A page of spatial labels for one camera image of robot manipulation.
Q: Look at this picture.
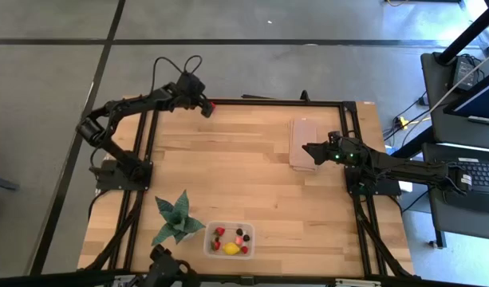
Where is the grey floor object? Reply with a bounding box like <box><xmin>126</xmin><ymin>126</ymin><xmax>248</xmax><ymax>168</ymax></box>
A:
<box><xmin>0</xmin><ymin>174</ymin><xmax>20</xmax><ymax>192</ymax></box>

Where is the black aluminium table frame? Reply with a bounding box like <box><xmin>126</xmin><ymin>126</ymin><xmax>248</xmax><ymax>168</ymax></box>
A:
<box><xmin>78</xmin><ymin>89</ymin><xmax>416</xmax><ymax>280</ymax></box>

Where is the black keyboard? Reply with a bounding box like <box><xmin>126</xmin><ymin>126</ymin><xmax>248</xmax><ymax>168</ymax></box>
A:
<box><xmin>434</xmin><ymin>155</ymin><xmax>489</xmax><ymax>214</ymax></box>

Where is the short black diagonal pole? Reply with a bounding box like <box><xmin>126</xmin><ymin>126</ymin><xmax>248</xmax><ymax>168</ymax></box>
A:
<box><xmin>388</xmin><ymin>126</ymin><xmax>436</xmax><ymax>167</ymax></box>

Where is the white cable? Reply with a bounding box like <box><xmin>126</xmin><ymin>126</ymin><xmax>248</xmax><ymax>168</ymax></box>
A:
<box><xmin>427</xmin><ymin>46</ymin><xmax>489</xmax><ymax>115</ymax></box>

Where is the clear plastic tupperware container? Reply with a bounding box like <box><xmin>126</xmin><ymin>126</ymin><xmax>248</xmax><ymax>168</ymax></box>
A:
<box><xmin>203</xmin><ymin>220</ymin><xmax>256</xmax><ymax>261</ymax></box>

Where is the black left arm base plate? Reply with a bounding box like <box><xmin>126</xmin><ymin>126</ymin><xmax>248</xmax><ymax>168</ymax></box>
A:
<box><xmin>88</xmin><ymin>159</ymin><xmax>154</xmax><ymax>191</ymax></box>

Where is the black jointed device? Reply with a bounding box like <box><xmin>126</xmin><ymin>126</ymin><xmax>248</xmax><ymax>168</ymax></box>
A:
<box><xmin>146</xmin><ymin>243</ymin><xmax>197</xmax><ymax>287</ymax></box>

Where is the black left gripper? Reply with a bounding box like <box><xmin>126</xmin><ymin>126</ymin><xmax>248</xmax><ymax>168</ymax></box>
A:
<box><xmin>175</xmin><ymin>71</ymin><xmax>215</xmax><ymax>119</ymax></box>

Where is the potted green snake plant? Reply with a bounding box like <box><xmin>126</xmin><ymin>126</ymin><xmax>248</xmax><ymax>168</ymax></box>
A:
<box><xmin>151</xmin><ymin>189</ymin><xmax>207</xmax><ymax>247</ymax></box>

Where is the black aluminium crossbar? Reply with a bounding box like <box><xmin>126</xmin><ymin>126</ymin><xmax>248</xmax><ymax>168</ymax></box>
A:
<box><xmin>0</xmin><ymin>269</ymin><xmax>489</xmax><ymax>287</ymax></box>

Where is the black equipment cart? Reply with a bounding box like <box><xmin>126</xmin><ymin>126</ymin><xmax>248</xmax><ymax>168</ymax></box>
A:
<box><xmin>420</xmin><ymin>51</ymin><xmax>489</xmax><ymax>250</ymax></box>

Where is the long black diagonal pole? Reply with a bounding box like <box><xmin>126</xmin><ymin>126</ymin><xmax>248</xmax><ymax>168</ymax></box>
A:
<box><xmin>435</xmin><ymin>0</ymin><xmax>489</xmax><ymax>65</ymax></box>

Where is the black computer monitor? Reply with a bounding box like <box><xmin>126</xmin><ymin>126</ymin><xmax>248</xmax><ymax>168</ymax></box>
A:
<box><xmin>443</xmin><ymin>67</ymin><xmax>489</xmax><ymax>128</ymax></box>

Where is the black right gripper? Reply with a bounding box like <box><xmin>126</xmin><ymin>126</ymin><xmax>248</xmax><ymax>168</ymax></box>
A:
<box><xmin>302</xmin><ymin>131</ymin><xmax>368</xmax><ymax>167</ymax></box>

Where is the black power adapter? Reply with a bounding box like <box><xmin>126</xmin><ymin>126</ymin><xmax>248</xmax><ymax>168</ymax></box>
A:
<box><xmin>451</xmin><ymin>55</ymin><xmax>479</xmax><ymax>91</ymax></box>

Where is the folded pink cloth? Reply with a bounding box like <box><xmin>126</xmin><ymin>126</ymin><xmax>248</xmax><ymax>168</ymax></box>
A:
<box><xmin>288</xmin><ymin>117</ymin><xmax>319</xmax><ymax>173</ymax></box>

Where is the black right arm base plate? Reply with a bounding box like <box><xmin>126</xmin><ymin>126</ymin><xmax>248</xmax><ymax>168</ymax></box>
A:
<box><xmin>345</xmin><ymin>165</ymin><xmax>403</xmax><ymax>197</ymax></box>

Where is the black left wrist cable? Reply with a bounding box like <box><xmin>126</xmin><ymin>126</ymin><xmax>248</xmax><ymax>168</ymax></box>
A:
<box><xmin>150</xmin><ymin>54</ymin><xmax>203</xmax><ymax>95</ymax></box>

